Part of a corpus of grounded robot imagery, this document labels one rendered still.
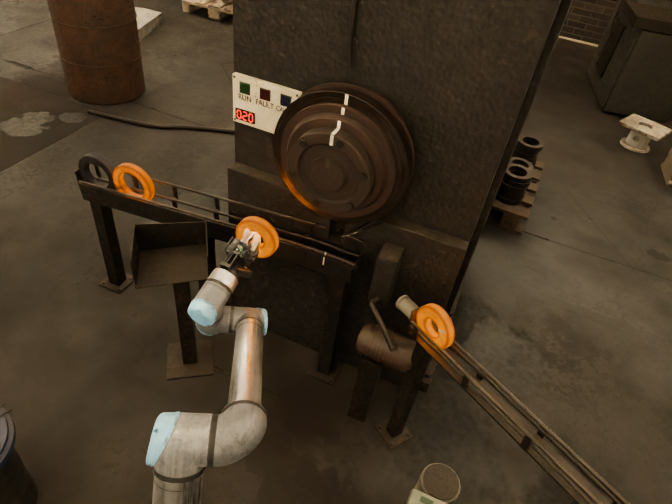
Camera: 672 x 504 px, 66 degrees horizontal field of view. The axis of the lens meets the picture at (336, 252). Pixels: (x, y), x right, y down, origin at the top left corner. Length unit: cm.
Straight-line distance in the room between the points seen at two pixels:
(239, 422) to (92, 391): 131
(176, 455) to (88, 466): 108
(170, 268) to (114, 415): 69
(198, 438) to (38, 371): 147
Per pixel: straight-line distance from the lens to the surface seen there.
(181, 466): 128
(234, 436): 126
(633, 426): 286
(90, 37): 432
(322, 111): 163
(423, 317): 180
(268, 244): 180
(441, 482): 171
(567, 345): 300
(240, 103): 196
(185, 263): 206
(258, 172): 206
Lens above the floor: 201
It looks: 41 degrees down
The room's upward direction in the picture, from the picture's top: 9 degrees clockwise
